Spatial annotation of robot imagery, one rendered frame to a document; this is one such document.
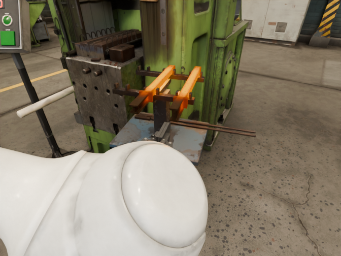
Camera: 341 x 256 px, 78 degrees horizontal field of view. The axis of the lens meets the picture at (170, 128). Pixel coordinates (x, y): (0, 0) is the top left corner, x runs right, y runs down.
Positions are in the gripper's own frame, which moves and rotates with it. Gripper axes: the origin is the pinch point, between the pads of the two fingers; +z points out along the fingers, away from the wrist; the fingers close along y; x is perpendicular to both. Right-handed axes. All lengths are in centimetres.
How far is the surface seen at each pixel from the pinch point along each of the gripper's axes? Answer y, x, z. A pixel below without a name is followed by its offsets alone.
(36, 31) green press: -462, -66, 412
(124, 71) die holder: -38, -5, 52
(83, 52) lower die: -66, 0, 61
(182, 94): -0.1, 1.1, 21.8
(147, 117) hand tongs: -23, -25, 43
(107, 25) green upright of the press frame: -71, 8, 98
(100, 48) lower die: -53, 4, 58
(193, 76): 0.6, 1.1, 38.4
